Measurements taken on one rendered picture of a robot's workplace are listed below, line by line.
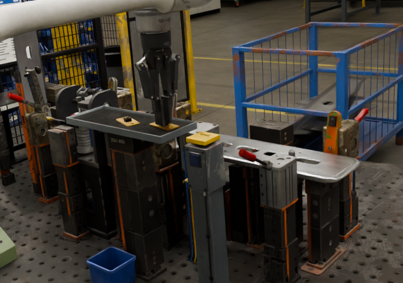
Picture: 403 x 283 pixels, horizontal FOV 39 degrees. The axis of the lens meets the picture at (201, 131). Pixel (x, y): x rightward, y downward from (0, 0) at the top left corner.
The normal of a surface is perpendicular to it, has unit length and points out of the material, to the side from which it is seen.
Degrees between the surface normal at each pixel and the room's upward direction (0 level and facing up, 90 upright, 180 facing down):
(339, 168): 0
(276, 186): 90
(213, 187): 90
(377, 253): 0
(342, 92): 90
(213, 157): 90
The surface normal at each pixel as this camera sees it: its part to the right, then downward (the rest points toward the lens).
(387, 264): -0.07, -0.95
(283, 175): 0.77, 0.15
